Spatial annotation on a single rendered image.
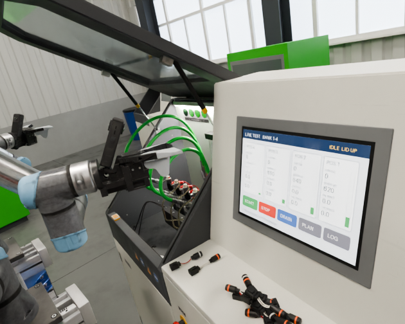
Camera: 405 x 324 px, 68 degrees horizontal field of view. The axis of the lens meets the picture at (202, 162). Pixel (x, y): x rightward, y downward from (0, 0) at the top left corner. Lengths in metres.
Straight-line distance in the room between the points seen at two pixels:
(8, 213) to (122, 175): 4.00
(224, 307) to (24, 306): 0.56
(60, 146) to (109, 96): 1.80
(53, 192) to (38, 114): 7.15
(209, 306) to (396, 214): 0.54
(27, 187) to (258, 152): 0.60
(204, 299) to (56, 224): 0.48
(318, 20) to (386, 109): 4.53
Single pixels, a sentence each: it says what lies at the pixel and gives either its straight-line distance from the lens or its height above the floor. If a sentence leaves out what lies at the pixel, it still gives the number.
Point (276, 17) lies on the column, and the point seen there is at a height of 1.98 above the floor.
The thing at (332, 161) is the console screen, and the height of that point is 1.36.
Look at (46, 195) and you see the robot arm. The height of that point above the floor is 1.43.
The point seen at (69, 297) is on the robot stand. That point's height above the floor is 0.98.
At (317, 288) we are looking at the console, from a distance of 0.89.
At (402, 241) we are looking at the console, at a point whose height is 1.23.
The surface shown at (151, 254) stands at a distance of 1.27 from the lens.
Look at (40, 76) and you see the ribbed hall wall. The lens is 7.90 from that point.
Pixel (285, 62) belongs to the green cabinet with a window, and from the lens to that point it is 3.73.
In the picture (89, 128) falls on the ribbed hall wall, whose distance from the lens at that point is 8.17.
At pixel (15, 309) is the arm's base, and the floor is 1.10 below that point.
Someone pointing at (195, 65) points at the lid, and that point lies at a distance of 1.03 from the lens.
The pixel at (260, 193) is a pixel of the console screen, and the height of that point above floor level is 1.23.
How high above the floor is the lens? 1.64
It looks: 19 degrees down
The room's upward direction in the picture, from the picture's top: 11 degrees counter-clockwise
